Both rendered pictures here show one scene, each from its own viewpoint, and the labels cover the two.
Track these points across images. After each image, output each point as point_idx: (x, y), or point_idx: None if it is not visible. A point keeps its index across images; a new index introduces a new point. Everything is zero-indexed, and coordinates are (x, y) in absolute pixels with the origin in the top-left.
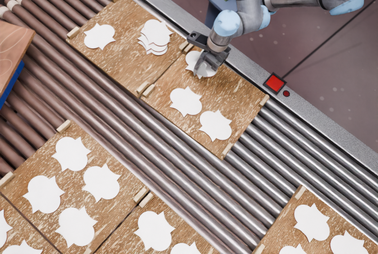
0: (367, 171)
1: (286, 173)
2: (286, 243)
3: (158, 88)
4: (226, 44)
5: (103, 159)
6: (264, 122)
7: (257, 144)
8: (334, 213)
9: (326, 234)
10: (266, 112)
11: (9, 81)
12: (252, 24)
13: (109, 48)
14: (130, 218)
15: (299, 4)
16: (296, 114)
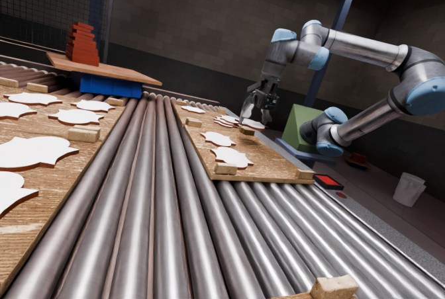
0: None
1: (310, 256)
2: None
3: (203, 129)
4: (277, 62)
5: (106, 117)
6: (296, 192)
7: (275, 199)
8: None
9: None
10: (305, 189)
11: (121, 78)
12: (308, 46)
13: (193, 113)
14: (41, 135)
15: (367, 119)
16: (353, 216)
